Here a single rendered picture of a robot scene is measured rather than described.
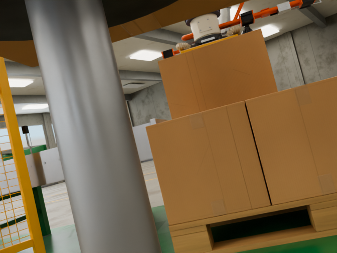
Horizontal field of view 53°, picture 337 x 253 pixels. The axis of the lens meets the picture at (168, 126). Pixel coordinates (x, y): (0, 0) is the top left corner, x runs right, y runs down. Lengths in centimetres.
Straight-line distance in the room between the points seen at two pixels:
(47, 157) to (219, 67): 110
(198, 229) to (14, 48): 103
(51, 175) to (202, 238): 102
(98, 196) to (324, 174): 119
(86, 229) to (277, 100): 115
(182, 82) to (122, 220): 177
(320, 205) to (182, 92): 98
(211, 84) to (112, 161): 174
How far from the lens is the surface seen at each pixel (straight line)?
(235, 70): 192
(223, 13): 278
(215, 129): 131
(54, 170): 205
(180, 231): 138
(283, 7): 220
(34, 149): 224
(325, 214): 137
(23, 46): 52
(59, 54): 22
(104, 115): 21
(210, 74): 194
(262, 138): 131
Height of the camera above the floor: 44
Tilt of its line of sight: 4 degrees up
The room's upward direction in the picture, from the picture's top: 14 degrees counter-clockwise
